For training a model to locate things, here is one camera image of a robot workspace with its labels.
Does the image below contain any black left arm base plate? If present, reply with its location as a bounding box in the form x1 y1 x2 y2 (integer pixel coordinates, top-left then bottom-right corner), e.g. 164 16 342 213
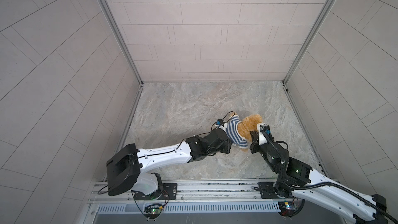
133 183 178 201

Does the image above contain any aluminium right corner post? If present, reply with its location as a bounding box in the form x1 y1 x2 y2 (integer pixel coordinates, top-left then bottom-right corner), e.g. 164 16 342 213
283 0 336 87

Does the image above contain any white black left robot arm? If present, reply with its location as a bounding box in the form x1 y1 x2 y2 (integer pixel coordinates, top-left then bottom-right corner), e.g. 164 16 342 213
106 129 232 196

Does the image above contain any green circuit board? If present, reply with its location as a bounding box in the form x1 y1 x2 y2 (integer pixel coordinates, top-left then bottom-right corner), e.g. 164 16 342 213
278 201 296 216
144 203 164 219

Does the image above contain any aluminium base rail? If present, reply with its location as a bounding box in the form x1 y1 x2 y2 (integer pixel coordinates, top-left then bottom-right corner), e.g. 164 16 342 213
87 178 285 203

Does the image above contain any black corrugated cable conduit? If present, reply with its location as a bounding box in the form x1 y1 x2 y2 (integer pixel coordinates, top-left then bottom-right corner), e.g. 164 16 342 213
261 127 398 224

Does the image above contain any left green circuit board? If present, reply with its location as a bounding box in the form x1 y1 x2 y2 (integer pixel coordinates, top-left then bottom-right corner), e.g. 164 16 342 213
144 203 164 219

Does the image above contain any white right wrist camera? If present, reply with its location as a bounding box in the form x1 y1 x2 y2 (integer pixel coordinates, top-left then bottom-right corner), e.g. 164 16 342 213
257 123 271 146

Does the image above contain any white ventilation grille strip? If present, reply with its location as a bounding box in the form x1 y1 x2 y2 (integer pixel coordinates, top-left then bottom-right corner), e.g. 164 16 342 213
97 202 281 214

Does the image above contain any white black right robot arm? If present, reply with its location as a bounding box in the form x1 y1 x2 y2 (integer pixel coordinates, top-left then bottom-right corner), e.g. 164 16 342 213
250 126 398 224

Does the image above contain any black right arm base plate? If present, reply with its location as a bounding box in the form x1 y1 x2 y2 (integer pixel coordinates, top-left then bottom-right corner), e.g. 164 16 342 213
255 181 293 199

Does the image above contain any blue white striped knit sweater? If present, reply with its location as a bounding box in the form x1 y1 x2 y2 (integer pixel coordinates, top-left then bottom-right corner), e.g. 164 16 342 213
220 115 249 149

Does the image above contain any aluminium corner post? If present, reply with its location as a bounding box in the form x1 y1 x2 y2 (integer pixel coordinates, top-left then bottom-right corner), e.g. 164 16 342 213
97 0 144 87
283 0 336 87

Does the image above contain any tan plush teddy bear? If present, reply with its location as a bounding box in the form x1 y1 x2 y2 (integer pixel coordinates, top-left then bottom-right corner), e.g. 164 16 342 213
237 114 263 151

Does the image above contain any aluminium left corner post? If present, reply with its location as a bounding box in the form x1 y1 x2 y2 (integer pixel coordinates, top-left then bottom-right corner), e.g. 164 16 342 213
97 0 144 87

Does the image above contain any thin black left camera cable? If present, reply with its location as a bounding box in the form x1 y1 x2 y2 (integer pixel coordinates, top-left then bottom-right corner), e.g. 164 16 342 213
136 111 236 159

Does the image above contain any right green circuit board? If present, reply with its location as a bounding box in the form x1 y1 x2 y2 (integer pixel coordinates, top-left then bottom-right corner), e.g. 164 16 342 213
278 201 296 216

